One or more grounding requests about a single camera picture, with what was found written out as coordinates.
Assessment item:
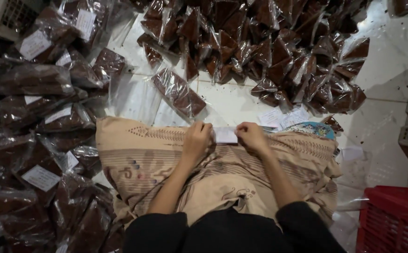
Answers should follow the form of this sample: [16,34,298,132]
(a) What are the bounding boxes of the person's right hand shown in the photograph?
[235,122,272,157]

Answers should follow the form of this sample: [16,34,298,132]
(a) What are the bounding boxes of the person's left hand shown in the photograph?
[182,121,214,166]

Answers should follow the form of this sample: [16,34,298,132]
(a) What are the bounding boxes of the white paper label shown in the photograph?
[212,127,238,144]

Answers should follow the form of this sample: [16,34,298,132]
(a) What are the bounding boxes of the pile of white paper labels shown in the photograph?
[258,105,311,129]

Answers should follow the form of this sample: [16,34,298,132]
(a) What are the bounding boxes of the clear packet of brown cake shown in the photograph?
[151,68,207,119]

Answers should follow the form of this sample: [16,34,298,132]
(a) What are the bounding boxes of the beige patterned sarong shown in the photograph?
[95,117,342,229]

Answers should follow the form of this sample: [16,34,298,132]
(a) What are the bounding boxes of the blue patterned plate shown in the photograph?
[284,122,336,140]

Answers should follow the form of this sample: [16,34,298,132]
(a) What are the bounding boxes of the heap of unlabelled brown packets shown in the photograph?
[130,0,370,114]

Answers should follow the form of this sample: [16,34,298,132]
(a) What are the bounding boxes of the small brown cake packet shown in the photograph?
[321,116,344,133]

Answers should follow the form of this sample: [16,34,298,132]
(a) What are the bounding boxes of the person's black top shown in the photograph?
[122,201,347,253]

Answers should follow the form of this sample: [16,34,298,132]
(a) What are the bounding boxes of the empty clear plastic bags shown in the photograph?
[330,146,376,253]

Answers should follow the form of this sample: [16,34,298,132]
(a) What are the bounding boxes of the heap of labelled brown packets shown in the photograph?
[0,0,126,253]

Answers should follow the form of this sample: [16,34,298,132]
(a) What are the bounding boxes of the red plastic crate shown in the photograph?
[356,186,408,253]

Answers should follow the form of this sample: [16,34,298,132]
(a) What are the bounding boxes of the white plastic basket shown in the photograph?
[0,0,46,42]

